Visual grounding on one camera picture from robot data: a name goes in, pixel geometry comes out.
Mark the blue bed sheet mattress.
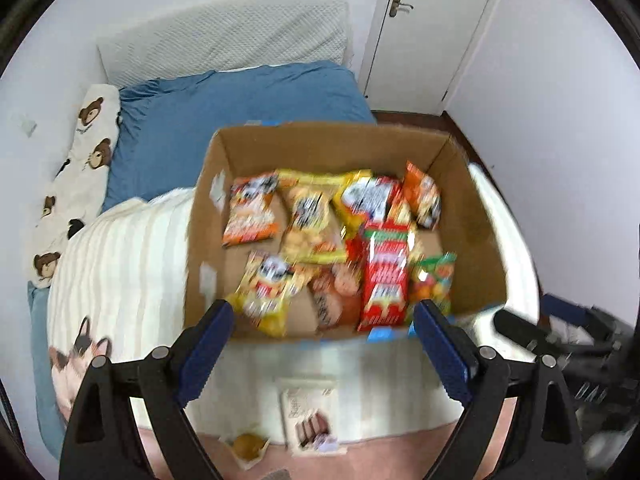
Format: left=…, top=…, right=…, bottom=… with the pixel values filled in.
left=27, top=61, right=374, bottom=457

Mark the red snack packet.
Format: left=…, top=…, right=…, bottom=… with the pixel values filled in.
left=357, top=226, right=410, bottom=332

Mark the grey padded headboard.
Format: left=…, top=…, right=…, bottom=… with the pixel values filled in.
left=98, top=0, right=352, bottom=88

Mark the yellow biscuit snack bag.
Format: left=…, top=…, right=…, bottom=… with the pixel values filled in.
left=277, top=169, right=347, bottom=264

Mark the bear print white pillow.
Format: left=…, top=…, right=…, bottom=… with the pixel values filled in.
left=27, top=84, right=120, bottom=288

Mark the metal door handle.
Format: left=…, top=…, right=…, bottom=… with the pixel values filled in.
left=388, top=0, right=414, bottom=18

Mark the yellow panda snack bag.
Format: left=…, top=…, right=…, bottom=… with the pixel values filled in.
left=226, top=250, right=316, bottom=338

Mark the brown snack packet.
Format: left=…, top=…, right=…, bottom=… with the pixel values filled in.
left=309, top=262, right=362, bottom=330

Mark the white chocolate stick packet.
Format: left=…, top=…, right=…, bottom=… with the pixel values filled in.
left=278, top=377, right=347, bottom=457

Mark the orange panda snack bag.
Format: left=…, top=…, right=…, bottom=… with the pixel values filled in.
left=402, top=162, right=442, bottom=231
left=222, top=172, right=279, bottom=246

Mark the white room door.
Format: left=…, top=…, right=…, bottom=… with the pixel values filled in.
left=358, top=0, right=492, bottom=115

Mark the green candy bag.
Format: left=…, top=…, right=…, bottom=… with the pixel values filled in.
left=409, top=252, right=457, bottom=316

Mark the open cardboard milk box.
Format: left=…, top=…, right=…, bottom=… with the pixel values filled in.
left=183, top=120, right=509, bottom=344

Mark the clear packet with brown egg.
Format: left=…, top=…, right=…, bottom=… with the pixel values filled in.
left=220, top=431, right=270, bottom=471

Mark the yellow cheese buldak noodle pack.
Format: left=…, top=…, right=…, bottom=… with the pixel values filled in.
left=332, top=170, right=412, bottom=238

